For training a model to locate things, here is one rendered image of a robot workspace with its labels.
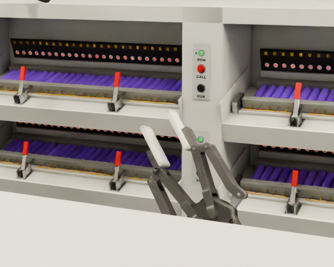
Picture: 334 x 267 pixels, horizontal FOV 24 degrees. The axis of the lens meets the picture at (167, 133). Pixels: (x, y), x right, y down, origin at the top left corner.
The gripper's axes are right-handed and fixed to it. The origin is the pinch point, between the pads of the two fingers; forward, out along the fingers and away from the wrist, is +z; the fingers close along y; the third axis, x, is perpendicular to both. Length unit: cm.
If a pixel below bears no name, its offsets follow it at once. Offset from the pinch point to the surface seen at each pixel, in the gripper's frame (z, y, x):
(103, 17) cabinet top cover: 46, -15, -45
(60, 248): -27, 21, 82
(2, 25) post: 72, -47, -63
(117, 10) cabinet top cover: 46, -11, -45
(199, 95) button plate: 20, -5, -49
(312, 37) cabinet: 22, 21, -65
